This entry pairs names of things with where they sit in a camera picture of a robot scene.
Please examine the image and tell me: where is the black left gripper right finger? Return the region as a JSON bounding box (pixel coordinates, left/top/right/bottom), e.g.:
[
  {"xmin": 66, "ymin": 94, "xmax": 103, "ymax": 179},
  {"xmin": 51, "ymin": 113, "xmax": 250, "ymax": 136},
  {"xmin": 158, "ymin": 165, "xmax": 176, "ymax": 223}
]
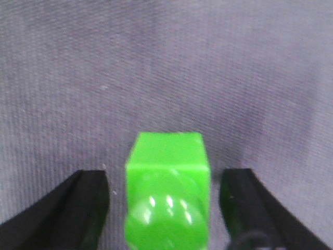
[{"xmin": 219, "ymin": 168, "xmax": 329, "ymax": 249}]

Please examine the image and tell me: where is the dark grey conveyor belt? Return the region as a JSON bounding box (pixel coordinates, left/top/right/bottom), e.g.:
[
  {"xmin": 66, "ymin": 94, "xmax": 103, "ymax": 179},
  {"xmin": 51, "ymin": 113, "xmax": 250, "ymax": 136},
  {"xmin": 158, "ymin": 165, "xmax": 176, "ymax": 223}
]
[{"xmin": 1, "ymin": 1, "xmax": 332, "ymax": 249}]

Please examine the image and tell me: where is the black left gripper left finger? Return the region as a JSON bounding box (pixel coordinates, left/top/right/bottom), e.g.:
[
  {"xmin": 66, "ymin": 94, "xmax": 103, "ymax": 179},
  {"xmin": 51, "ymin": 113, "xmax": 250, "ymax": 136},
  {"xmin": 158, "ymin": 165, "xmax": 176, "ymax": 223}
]
[{"xmin": 1, "ymin": 170, "xmax": 109, "ymax": 249}]

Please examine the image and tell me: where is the green block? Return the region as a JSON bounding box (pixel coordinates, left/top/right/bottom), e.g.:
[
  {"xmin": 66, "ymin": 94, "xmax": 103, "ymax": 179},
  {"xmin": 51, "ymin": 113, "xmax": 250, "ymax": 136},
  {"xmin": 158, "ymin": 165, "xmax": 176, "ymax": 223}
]
[{"xmin": 124, "ymin": 132, "xmax": 211, "ymax": 249}]

